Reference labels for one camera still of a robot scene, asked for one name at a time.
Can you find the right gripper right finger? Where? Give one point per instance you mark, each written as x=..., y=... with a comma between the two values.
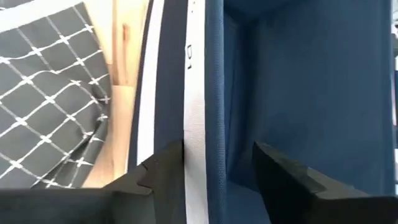
x=311, y=205

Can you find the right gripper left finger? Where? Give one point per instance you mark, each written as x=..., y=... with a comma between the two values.
x=93, y=208

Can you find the navy white striped basket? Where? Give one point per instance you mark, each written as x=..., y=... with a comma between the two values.
x=311, y=93

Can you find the grey checked towel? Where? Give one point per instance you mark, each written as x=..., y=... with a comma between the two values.
x=46, y=93

